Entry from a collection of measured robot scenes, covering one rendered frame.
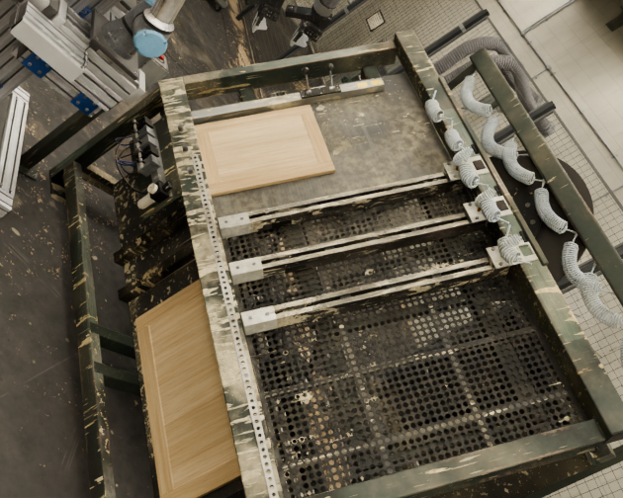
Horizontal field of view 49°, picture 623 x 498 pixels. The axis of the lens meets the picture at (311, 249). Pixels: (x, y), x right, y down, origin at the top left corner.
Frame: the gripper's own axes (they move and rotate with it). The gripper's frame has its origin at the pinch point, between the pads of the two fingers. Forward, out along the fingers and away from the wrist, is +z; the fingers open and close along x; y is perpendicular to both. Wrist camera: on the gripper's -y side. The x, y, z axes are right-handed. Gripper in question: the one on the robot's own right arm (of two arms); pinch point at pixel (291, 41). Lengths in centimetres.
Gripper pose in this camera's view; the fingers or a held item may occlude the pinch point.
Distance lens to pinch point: 281.6
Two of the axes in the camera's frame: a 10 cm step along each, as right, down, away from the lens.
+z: -5.0, 4.3, 7.5
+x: 1.7, -8.0, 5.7
